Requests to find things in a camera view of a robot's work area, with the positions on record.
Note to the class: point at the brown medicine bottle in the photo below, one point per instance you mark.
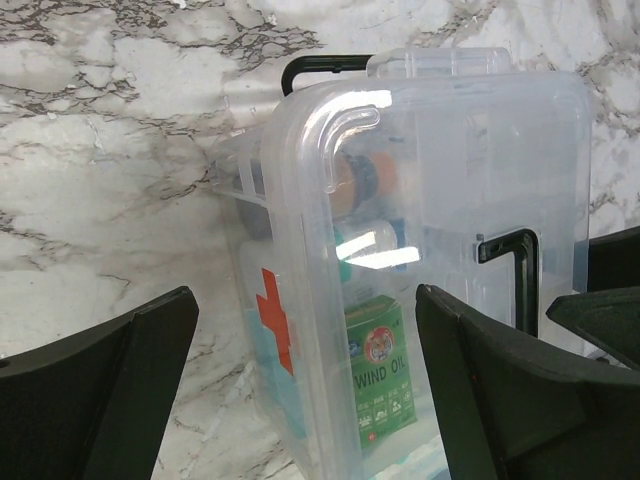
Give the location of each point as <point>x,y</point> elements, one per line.
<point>361,178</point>

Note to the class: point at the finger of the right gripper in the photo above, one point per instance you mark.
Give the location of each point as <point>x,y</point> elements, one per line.
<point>614,261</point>
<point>608,319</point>

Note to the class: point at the white green-label bottle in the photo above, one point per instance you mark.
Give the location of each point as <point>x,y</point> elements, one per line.
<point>357,240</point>

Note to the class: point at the green small medicine box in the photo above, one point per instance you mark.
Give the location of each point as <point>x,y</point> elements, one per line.
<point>380,371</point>

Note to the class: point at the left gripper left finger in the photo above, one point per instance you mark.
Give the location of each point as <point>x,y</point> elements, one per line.
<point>95,404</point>

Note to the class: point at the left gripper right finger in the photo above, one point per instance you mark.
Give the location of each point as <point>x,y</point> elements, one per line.
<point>511,406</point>

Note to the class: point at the teal bandage packet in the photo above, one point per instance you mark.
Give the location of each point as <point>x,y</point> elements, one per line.
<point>281,396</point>

